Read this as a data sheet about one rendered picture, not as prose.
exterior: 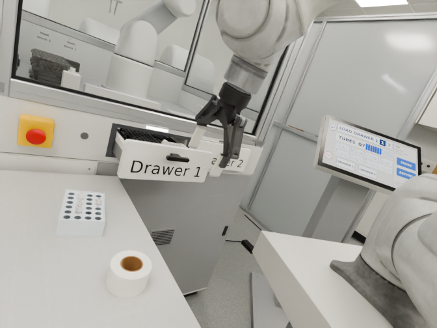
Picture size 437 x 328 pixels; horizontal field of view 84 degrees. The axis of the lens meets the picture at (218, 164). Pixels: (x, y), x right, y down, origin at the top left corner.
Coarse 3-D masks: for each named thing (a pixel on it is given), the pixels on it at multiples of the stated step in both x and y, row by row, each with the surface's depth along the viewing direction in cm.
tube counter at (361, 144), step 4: (360, 144) 123; (364, 144) 123; (368, 144) 123; (364, 148) 122; (368, 148) 122; (372, 148) 123; (376, 148) 123; (380, 148) 123; (376, 152) 122; (380, 152) 122; (384, 152) 122; (388, 152) 123; (392, 152) 123; (384, 156) 122; (388, 156) 122; (392, 156) 122
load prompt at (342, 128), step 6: (342, 126) 126; (348, 126) 126; (342, 132) 124; (348, 132) 125; (354, 132) 125; (360, 132) 126; (360, 138) 124; (366, 138) 125; (372, 138) 125; (378, 138) 126; (378, 144) 124; (384, 144) 124; (390, 144) 125
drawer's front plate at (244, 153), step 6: (204, 144) 96; (210, 144) 97; (216, 144) 99; (222, 144) 101; (204, 150) 97; (210, 150) 98; (216, 150) 100; (222, 150) 102; (240, 150) 108; (246, 150) 110; (216, 156) 102; (240, 156) 109; (246, 156) 112; (228, 162) 107; (234, 162) 109; (240, 162) 111; (246, 162) 113; (210, 168) 102; (228, 168) 108; (234, 168) 110; (240, 168) 113
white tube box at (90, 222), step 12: (72, 192) 57; (84, 192) 59; (96, 192) 60; (72, 204) 53; (84, 204) 54; (60, 216) 48; (72, 216) 50; (84, 216) 51; (96, 216) 52; (60, 228) 48; (72, 228) 49; (84, 228) 50; (96, 228) 51
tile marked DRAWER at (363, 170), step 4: (360, 168) 117; (364, 168) 117; (368, 168) 118; (360, 172) 116; (364, 172) 116; (368, 172) 117; (372, 172) 117; (376, 172) 117; (372, 176) 116; (376, 176) 116
